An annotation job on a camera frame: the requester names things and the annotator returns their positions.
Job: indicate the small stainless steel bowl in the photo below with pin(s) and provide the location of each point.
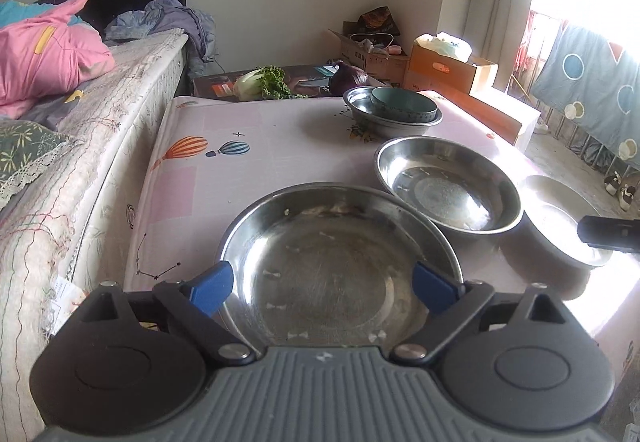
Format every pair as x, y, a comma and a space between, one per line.
358, 101

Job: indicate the Philips printed flat box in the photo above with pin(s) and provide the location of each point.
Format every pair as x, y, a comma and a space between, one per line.
305, 79

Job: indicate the white ceramic calligraphy plate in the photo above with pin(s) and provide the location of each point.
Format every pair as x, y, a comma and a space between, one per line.
554, 210

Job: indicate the blue patterned hanging blanket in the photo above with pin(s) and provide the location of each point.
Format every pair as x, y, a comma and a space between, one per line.
595, 84

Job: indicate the brown box with clutter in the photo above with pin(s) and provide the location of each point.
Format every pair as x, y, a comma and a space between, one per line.
377, 51

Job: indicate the large orange cardboard box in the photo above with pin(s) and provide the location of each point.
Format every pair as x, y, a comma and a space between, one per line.
513, 120

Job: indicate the green floral pillow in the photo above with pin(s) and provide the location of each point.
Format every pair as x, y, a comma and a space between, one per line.
27, 150

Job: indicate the white quilted mattress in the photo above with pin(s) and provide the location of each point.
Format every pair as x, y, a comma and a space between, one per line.
71, 228

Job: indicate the pair of sneakers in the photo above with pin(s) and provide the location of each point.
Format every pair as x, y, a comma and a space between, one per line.
624, 193

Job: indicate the green lettuce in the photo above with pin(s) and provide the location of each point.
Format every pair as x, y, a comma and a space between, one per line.
266, 83

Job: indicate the pink quilt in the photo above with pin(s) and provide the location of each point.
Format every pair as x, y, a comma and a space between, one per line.
47, 50

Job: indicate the teal ceramic bowl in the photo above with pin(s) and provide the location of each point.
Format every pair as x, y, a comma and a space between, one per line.
402, 105

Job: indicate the white plastic bag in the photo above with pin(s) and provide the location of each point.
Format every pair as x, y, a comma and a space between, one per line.
446, 45

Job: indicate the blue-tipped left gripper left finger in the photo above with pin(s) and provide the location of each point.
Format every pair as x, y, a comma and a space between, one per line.
191, 306

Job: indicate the purple crumpled clothes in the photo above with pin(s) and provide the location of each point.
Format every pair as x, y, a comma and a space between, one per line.
163, 15

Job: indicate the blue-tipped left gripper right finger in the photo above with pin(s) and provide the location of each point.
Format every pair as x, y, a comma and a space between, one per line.
452, 307

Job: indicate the large stainless steel plate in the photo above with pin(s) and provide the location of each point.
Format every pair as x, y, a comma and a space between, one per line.
329, 266

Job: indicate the pink patterned tablecloth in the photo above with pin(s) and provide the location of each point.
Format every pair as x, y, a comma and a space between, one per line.
211, 160

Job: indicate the open orange cardboard box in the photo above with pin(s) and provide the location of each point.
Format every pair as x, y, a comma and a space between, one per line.
426, 67

